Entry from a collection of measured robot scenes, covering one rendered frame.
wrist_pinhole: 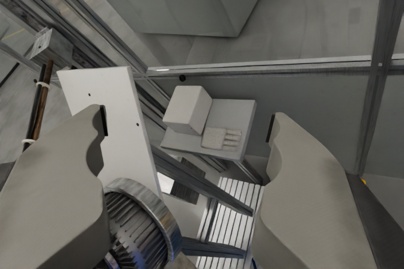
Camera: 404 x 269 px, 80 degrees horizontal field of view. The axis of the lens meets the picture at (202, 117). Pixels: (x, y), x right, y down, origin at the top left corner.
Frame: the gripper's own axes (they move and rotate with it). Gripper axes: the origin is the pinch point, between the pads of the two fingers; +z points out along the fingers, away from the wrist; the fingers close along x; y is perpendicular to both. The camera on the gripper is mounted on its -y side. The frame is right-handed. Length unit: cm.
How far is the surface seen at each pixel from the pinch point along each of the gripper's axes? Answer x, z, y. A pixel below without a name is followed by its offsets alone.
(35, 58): -42, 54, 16
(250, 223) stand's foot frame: 38, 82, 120
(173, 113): -7, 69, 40
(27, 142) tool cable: -32, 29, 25
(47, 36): -40, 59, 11
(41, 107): -34, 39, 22
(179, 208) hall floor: -6, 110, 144
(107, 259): -16, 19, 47
